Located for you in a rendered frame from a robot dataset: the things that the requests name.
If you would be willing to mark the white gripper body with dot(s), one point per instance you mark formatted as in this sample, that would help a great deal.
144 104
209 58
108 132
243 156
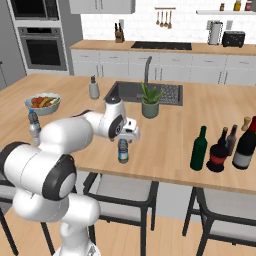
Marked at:
132 130

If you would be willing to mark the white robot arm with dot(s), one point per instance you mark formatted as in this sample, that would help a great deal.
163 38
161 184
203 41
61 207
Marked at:
31 166

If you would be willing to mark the clear plastic bottle blue label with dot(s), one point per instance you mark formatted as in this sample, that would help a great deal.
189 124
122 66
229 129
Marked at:
123 154

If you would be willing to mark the green plant in grey pot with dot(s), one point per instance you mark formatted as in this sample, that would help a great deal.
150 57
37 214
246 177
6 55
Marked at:
150 104

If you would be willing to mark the dark grey sink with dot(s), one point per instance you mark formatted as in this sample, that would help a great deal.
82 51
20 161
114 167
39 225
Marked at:
133 90

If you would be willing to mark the grey soap dispenser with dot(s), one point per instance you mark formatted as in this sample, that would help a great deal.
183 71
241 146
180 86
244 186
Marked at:
94 89

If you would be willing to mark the grey tap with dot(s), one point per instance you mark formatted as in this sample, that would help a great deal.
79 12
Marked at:
147 68

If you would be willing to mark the green glass bottle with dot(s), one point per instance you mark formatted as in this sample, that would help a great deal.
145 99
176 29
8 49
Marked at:
199 151

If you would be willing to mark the white base cupboards run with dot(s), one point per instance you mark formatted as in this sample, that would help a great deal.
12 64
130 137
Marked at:
173 68

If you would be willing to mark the round black bottle red band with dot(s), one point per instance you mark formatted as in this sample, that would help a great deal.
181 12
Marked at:
218 156

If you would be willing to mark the black hob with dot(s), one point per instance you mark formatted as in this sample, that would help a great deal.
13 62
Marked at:
161 45

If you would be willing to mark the pale bowl of fruit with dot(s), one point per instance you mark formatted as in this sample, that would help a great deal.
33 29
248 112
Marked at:
42 104

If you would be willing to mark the wooden knife block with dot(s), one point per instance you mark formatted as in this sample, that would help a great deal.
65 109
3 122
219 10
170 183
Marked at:
119 35

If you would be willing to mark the clear plastic bottle blue cap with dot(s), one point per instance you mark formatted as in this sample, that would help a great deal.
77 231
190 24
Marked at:
34 128

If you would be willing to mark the slim brown glass bottle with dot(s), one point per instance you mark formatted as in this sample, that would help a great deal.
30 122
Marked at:
232 140

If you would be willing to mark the bottle with cork stopper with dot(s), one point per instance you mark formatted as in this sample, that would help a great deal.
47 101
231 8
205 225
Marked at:
246 123

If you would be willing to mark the dark wine bottle white label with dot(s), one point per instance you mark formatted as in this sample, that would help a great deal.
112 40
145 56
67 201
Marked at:
245 150

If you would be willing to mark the steel built-in oven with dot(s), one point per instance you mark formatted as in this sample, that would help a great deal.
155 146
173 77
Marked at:
43 49

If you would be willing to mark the paper towel holder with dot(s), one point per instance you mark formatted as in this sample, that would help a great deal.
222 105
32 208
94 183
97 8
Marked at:
215 32

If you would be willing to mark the black toaster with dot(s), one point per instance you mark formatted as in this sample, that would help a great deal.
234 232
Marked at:
233 39

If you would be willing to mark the grey fridge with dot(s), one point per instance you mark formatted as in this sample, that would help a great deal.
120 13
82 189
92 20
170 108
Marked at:
10 50

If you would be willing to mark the small brown jar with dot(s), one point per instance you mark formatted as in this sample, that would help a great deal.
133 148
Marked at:
222 7

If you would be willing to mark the built-in microwave oven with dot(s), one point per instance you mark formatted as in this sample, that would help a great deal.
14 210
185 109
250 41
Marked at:
33 8

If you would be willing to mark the yellow jar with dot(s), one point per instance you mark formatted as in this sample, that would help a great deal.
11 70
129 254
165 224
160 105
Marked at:
237 5

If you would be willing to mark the red jar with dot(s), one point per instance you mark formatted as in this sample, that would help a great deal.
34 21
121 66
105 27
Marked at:
248 5

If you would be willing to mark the wooden rail with hanging tools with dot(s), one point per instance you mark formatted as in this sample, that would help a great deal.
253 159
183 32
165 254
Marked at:
164 16

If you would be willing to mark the white wall cupboards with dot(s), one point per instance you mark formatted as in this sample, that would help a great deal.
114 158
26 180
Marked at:
100 6

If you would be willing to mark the white wall shelf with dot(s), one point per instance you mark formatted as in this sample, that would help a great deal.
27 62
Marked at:
226 12

